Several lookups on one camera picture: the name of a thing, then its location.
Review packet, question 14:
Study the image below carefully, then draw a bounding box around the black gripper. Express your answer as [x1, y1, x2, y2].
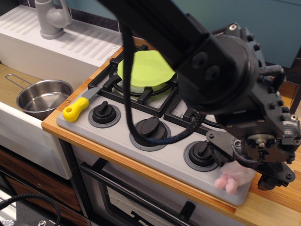
[206, 113, 301, 191]

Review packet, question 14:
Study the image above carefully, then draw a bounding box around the pink stuffed rabbit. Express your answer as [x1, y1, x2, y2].
[214, 161, 255, 194]

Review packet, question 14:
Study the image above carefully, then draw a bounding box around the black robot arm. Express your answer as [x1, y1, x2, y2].
[102, 0, 301, 190]

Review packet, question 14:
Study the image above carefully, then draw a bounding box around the black right stove knob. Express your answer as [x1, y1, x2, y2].
[183, 141, 218, 172]

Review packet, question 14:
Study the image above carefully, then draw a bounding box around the black stove knob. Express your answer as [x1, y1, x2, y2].
[88, 101, 121, 129]
[129, 116, 171, 152]
[183, 141, 218, 172]

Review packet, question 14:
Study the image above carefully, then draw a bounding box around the black right burner grate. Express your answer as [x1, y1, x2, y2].
[164, 94, 223, 135]

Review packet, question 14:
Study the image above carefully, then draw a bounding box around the black burner grate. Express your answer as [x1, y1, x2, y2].
[164, 94, 223, 135]
[88, 45, 178, 117]

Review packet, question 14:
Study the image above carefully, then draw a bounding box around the black middle stove knob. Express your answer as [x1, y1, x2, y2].
[129, 116, 171, 152]

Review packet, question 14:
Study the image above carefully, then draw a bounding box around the black left burner grate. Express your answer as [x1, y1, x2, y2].
[88, 45, 178, 117]

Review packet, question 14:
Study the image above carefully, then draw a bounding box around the toy oven door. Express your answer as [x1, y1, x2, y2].
[79, 159, 214, 226]

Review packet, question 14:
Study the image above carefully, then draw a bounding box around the green plastic plate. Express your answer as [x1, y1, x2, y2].
[131, 50, 175, 87]

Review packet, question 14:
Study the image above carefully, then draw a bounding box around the black left stove knob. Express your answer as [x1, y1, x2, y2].
[88, 101, 121, 129]

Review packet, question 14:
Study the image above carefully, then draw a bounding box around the grey toy stove top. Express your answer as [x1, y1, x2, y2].
[55, 44, 253, 206]

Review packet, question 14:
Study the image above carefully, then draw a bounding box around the wooden drawer front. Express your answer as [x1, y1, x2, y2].
[0, 150, 81, 211]

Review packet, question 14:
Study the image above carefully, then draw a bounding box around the small steel saucepan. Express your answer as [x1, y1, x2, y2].
[5, 74, 73, 121]

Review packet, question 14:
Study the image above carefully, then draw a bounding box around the white toy sink unit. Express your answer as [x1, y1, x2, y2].
[0, 5, 122, 179]

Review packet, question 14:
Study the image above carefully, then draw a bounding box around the grey toy faucet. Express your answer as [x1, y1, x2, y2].
[35, 0, 71, 40]

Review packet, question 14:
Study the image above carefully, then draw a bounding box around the yellow handled toy knife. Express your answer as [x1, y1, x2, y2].
[63, 87, 101, 122]

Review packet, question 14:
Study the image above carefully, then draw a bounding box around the black braided cable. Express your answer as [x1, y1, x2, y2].
[0, 25, 207, 226]

